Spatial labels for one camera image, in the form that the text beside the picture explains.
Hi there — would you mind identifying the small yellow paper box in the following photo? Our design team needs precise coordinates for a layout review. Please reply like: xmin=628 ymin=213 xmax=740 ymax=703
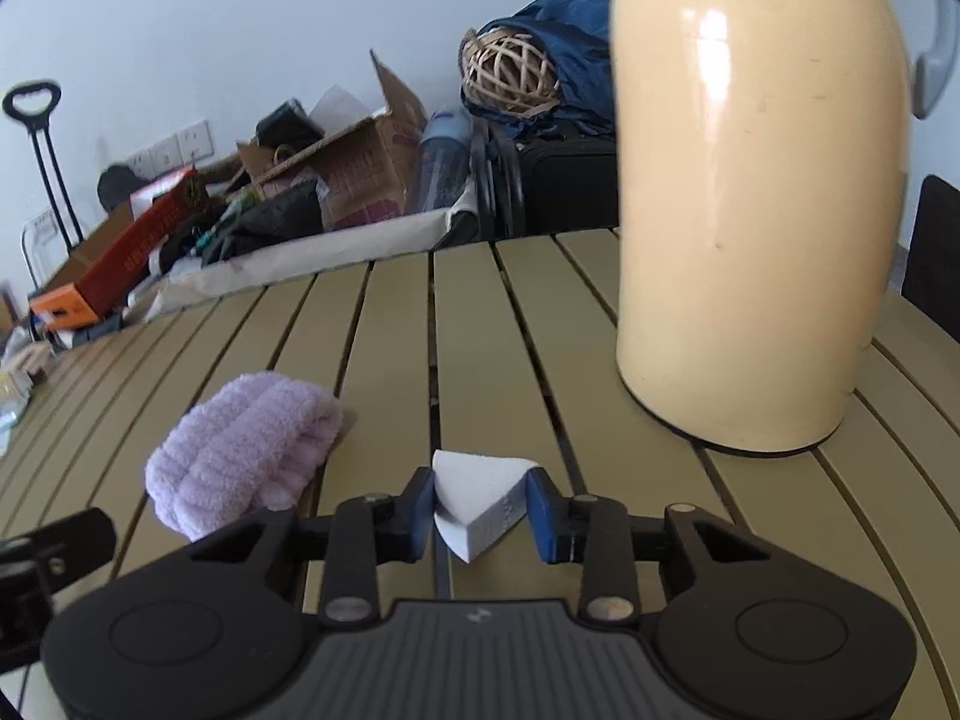
xmin=2 ymin=341 xmax=53 ymax=380

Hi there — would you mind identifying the yellow thermos jug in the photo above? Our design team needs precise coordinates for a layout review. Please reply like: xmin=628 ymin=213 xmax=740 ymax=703
xmin=610 ymin=0 xmax=911 ymax=455

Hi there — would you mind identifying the orange cardboard box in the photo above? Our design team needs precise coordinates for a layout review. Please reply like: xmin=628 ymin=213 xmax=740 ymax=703
xmin=29 ymin=167 xmax=208 ymax=330

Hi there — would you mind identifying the lavender plush toy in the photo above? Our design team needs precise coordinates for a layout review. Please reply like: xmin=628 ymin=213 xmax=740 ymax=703
xmin=145 ymin=371 xmax=345 ymax=541

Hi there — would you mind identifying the white triangular sponge wedge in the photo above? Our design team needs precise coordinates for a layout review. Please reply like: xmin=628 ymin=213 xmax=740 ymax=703
xmin=433 ymin=450 xmax=539 ymax=564

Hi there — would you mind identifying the woven rattan ball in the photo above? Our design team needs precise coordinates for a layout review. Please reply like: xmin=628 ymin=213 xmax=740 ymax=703
xmin=459 ymin=26 xmax=560 ymax=119

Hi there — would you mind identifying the blue fabric bag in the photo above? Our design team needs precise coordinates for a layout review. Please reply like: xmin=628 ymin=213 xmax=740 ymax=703
xmin=460 ymin=0 xmax=615 ymax=138

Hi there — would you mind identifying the open brown cardboard box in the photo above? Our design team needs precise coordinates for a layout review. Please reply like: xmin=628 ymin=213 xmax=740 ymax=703
xmin=236 ymin=52 xmax=427 ymax=231

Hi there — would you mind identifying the wall socket panel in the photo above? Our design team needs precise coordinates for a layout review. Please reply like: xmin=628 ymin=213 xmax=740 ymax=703
xmin=125 ymin=121 xmax=215 ymax=179

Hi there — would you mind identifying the grey water bottle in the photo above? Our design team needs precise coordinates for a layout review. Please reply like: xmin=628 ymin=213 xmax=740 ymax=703
xmin=409 ymin=107 xmax=472 ymax=213

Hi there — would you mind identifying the chrome trolley frame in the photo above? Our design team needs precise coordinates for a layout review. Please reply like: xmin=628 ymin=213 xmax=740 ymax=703
xmin=20 ymin=211 xmax=67 ymax=289

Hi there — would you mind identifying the folding slatted camping table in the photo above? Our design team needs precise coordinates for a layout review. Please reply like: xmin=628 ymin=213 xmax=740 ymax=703
xmin=2 ymin=231 xmax=958 ymax=718

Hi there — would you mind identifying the black folding camp chair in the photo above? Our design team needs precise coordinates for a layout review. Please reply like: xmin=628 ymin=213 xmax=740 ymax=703
xmin=901 ymin=176 xmax=960 ymax=340

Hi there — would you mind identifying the black trolley handle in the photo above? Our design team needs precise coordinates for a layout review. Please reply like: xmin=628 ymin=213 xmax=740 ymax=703
xmin=2 ymin=80 xmax=85 ymax=254

